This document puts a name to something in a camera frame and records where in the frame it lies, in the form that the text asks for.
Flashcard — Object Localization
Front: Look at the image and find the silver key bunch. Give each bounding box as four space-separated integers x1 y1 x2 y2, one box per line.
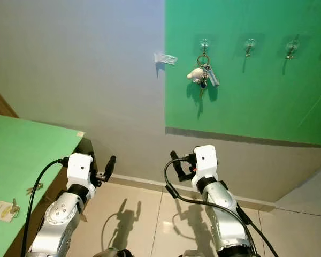
27 182 44 194

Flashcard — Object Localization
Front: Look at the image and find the brown cardboard box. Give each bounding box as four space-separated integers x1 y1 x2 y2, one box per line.
16 138 91 257

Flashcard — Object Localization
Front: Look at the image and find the green table cover board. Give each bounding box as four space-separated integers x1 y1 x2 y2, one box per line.
0 115 85 257

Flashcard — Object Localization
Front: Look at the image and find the grey robot left leg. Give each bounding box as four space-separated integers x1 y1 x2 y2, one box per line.
93 247 127 257

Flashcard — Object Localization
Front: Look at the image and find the clear tape piece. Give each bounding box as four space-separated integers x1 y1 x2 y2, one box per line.
154 52 177 65

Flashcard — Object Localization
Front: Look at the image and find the key with white tag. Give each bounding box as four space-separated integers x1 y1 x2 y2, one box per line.
0 199 22 222

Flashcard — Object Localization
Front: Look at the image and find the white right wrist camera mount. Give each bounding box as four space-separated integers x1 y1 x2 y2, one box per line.
193 145 218 180

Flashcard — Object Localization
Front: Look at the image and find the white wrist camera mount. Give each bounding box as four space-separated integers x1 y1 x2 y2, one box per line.
193 145 218 180
67 153 95 188

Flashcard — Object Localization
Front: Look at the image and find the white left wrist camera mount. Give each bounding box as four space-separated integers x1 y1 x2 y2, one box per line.
67 153 95 188

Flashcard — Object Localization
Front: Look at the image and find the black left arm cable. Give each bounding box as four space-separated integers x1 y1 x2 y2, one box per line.
20 157 70 257

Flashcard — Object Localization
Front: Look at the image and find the white plush keychain with keys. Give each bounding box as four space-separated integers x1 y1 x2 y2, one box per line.
186 54 220 100

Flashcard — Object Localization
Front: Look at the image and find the green wall board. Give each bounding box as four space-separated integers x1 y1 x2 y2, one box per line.
165 0 321 146

